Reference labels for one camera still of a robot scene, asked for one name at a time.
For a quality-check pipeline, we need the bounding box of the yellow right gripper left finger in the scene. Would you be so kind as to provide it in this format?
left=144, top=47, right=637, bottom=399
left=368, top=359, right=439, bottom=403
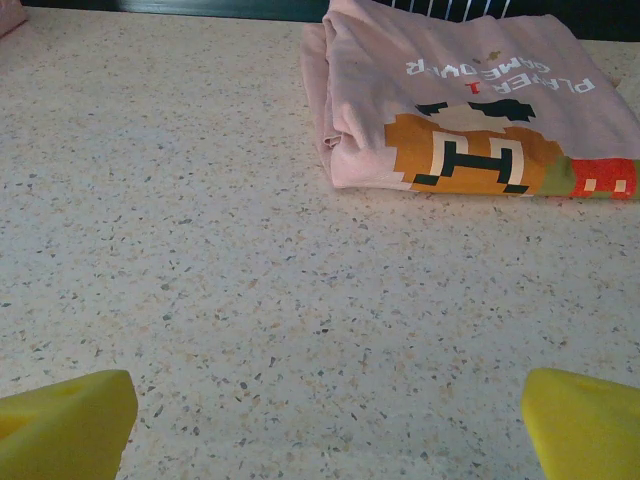
left=0, top=368, right=139, bottom=480

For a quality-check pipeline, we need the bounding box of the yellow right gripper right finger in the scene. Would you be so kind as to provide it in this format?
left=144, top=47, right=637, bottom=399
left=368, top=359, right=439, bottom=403
left=520, top=367, right=640, bottom=480

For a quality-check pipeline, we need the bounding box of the pink folded printed t-shirt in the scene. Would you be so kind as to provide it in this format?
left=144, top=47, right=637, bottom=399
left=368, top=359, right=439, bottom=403
left=299, top=0, right=640, bottom=201

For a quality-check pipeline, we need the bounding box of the pink plastic basket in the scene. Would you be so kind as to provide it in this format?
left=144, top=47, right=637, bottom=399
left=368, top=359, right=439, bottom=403
left=0, top=0, right=30, bottom=40

